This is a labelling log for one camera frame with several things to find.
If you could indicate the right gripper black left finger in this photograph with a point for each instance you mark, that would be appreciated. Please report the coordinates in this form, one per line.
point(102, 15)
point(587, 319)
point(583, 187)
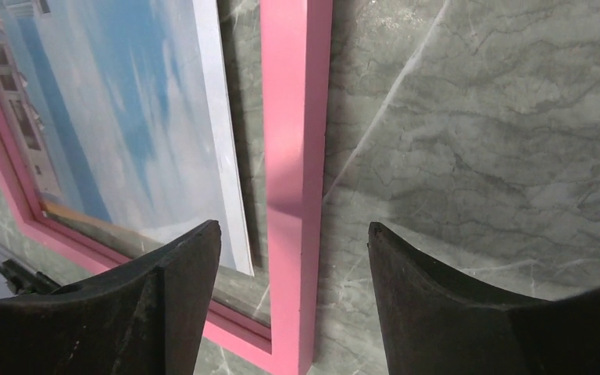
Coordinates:
point(146, 316)

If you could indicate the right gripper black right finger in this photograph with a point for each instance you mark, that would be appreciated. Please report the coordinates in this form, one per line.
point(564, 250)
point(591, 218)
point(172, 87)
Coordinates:
point(435, 319)

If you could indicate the building and sky photo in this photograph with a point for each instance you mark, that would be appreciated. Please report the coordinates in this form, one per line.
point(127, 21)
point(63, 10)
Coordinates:
point(120, 110)

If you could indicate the pink picture frame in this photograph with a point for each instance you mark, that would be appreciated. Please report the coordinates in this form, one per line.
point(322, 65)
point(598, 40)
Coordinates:
point(295, 42)

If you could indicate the brown frame backing board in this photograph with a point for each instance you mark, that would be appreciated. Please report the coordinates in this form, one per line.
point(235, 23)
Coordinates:
point(93, 227)

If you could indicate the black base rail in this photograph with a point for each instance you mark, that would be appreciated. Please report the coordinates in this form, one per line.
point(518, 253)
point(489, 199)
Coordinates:
point(5, 274)

